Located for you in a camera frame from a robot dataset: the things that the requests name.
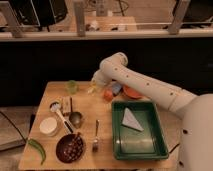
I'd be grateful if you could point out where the orange bowl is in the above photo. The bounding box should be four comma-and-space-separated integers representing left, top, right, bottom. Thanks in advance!
123, 85, 142, 99

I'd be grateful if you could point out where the grey folded cloth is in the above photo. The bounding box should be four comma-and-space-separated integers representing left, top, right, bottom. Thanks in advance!
122, 108, 143, 131

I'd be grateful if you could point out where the white round container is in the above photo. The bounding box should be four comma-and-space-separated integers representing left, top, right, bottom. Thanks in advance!
39, 117, 58, 136

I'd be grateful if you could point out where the green chili pepper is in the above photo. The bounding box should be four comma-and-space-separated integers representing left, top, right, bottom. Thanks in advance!
28, 139, 46, 164

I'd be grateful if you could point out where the green plastic tray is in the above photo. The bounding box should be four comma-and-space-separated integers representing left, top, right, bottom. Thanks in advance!
111, 101, 169, 160

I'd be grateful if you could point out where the wooden block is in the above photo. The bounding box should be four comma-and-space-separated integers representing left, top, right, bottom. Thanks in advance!
62, 96, 72, 116

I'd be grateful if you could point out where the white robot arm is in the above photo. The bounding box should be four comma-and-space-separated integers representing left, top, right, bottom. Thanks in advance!
91, 52, 213, 171

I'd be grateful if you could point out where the black cable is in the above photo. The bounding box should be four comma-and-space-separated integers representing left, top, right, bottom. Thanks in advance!
168, 143, 181, 155

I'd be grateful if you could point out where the blue sponge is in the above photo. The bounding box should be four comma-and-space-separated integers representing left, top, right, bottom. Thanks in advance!
110, 82, 122, 96

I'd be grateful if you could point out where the yellow banana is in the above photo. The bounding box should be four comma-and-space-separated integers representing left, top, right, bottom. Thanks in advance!
87, 86, 96, 94

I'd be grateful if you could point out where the orange tomato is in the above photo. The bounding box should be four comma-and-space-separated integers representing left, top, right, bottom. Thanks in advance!
103, 89, 114, 102

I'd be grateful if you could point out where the green plastic cup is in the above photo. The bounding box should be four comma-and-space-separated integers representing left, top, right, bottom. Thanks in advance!
66, 80, 78, 94

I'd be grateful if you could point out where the white-handled dish brush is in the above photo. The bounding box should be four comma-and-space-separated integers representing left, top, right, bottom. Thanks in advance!
50, 102, 74, 133

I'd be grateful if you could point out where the metal fork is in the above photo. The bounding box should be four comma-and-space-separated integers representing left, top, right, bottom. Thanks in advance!
92, 119, 99, 152

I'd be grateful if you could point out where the dark brown bowl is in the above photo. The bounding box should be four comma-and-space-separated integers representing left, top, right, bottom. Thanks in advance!
56, 133, 85, 163

